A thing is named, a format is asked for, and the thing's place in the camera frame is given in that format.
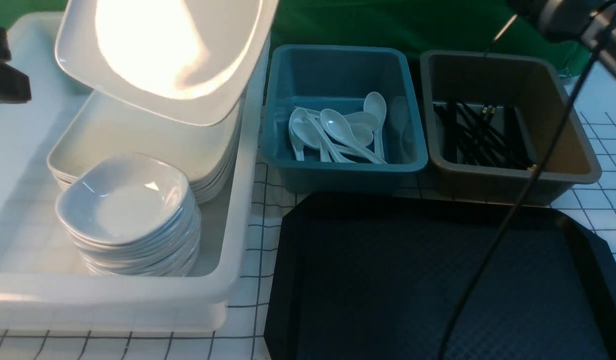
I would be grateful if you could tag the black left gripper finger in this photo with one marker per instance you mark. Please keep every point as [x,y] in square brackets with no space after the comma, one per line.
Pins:
[14,85]

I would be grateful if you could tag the large white square plate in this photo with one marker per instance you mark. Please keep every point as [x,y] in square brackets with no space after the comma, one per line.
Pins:
[188,61]

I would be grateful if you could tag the white ceramic soup spoon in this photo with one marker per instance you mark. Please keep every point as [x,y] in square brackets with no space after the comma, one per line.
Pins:
[356,137]

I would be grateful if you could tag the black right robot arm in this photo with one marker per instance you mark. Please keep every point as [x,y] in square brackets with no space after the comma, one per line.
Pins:
[590,22]

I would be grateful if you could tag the stack of white square plates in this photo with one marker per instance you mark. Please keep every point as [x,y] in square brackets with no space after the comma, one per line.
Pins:
[105,127]

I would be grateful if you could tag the stack of small white bowls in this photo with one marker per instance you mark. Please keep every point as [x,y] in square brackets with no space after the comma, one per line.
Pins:
[133,215]

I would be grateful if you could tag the large white plastic tub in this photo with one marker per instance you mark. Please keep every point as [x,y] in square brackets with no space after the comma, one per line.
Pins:
[221,294]

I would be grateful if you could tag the white spoon in bin far left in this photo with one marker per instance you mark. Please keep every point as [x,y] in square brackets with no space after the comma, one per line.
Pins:
[296,143]

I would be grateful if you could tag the blue plastic bin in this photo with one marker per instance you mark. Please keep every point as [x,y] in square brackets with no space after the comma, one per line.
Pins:
[334,77]

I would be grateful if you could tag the white spoon in bin middle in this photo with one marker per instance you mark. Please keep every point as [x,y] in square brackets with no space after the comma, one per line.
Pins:
[362,118]

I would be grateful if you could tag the white spoon in bin upright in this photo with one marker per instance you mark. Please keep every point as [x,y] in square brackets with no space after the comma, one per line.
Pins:
[375,104]

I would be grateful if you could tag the black serving tray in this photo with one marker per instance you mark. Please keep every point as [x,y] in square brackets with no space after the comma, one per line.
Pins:
[368,277]

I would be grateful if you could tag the bundle of black chopsticks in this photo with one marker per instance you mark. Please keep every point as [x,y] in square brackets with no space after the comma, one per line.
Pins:
[488,135]

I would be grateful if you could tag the brown plastic bin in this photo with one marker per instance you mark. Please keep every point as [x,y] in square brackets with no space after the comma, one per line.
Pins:
[529,84]

